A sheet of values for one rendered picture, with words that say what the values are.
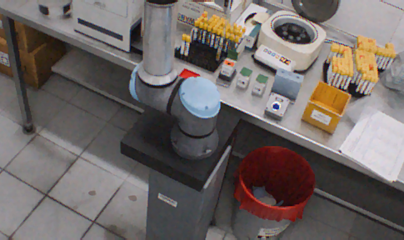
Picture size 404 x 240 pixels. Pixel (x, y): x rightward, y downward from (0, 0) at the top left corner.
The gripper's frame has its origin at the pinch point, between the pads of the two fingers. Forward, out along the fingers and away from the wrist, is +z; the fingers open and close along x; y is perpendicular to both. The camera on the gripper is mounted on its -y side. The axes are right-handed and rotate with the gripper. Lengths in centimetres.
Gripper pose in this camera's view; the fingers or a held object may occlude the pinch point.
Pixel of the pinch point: (228, 11)
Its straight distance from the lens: 170.8
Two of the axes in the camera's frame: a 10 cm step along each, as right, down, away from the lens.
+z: -1.3, 6.7, 7.3
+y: -9.0, -3.9, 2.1
